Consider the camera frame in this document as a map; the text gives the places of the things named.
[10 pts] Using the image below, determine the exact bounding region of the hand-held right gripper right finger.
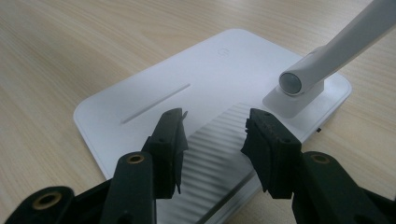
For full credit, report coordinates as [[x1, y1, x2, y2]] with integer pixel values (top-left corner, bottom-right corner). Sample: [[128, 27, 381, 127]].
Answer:
[[240, 107, 390, 224]]

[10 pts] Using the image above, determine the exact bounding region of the white desk lamp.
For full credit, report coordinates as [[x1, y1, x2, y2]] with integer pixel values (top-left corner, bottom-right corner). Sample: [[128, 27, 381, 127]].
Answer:
[[73, 0, 396, 224]]

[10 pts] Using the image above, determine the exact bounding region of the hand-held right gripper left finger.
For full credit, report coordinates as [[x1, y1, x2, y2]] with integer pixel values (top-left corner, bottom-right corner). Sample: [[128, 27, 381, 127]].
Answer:
[[99, 107, 190, 224]]

